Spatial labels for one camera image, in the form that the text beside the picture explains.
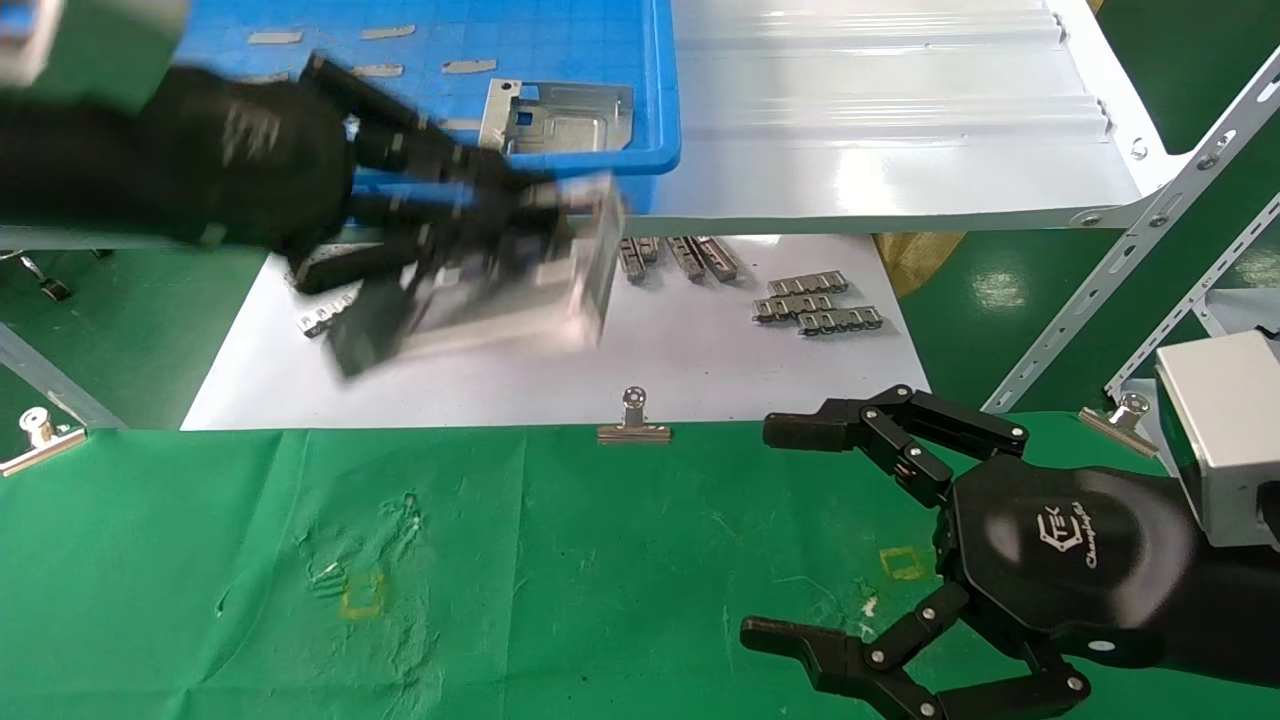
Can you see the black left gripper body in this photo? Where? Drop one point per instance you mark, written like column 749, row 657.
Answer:
column 260, row 160

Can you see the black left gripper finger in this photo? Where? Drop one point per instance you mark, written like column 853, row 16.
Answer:
column 420, row 145
column 450, row 235

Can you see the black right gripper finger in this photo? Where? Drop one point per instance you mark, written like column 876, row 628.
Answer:
column 810, row 430
column 820, row 655

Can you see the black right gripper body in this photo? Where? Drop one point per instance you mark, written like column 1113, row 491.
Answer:
column 1060, row 560

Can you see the stamped sheet metal bracket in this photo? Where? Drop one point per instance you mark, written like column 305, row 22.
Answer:
column 570, row 125
column 500, row 310

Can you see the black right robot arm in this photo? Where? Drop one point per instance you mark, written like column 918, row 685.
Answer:
column 1235, row 610

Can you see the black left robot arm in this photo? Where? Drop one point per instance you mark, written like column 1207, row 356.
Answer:
column 90, row 160

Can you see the silver binder clip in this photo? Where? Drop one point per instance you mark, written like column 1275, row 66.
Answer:
column 1125, row 420
column 635, row 432
column 40, row 448

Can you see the white paper board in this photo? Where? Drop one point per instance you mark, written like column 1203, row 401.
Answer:
column 650, row 370

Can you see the blue plastic bin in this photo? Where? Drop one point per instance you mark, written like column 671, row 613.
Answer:
column 600, row 40

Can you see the green table cloth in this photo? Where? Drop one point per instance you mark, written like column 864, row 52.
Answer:
column 600, row 560

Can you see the white perforated angle bar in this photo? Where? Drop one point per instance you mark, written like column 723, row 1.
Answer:
column 1200, row 295
column 1130, row 250

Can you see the white sheet metal shelf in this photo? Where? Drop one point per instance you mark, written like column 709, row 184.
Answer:
column 880, row 100

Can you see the small notched metal rail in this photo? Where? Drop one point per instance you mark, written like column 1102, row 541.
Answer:
column 651, row 249
column 842, row 321
column 795, row 308
column 688, row 260
column 810, row 284
column 720, row 260
column 632, row 262
column 315, row 322

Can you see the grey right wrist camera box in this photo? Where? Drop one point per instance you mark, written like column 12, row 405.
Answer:
column 1230, row 430

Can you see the grey metal frame bar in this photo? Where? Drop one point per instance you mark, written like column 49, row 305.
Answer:
column 60, row 385

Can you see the white metal frame beam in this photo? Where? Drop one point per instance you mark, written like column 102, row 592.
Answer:
column 1245, row 310

